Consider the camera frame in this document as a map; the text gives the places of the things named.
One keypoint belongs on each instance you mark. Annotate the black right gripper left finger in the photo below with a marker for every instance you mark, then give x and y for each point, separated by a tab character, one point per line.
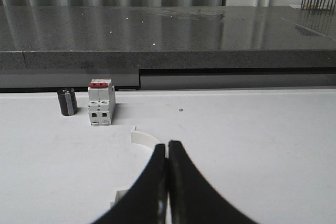
146	200

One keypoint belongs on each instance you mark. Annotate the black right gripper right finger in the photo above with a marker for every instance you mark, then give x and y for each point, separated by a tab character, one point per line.
192	198

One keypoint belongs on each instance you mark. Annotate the white half clamp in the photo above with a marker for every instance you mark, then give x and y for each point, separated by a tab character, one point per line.
141	138

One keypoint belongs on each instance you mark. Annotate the black cylindrical capacitor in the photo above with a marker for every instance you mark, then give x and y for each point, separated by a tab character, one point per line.
67	101

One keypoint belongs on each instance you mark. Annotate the grey stone counter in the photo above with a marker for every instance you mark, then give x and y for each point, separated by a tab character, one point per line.
151	48

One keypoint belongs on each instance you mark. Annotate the white circuit breaker red switch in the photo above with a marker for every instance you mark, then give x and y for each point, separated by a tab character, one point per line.
102	101

